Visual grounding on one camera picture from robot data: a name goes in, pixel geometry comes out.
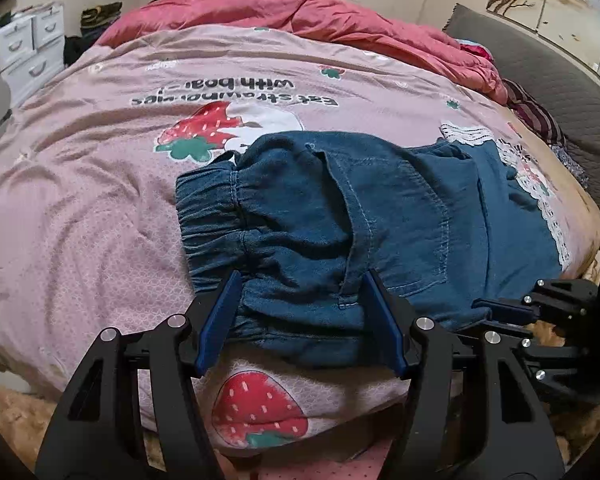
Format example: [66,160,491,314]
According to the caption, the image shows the blue denim lace-hem pants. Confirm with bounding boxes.
[175,131,562,367]

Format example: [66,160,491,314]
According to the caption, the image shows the pink polka dot pajama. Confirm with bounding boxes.
[216,440,390,479]

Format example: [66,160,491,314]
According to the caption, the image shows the pink strawberry print duvet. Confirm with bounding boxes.
[0,25,600,452]

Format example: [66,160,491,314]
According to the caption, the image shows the striped purple pillow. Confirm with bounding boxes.
[503,79,566,148]

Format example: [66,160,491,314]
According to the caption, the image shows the grey padded headboard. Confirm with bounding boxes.
[443,3,600,207]

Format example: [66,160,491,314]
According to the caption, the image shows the red pink quilt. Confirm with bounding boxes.
[96,0,508,105]

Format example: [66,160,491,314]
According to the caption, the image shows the white drawer cabinet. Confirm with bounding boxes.
[0,1,66,108]

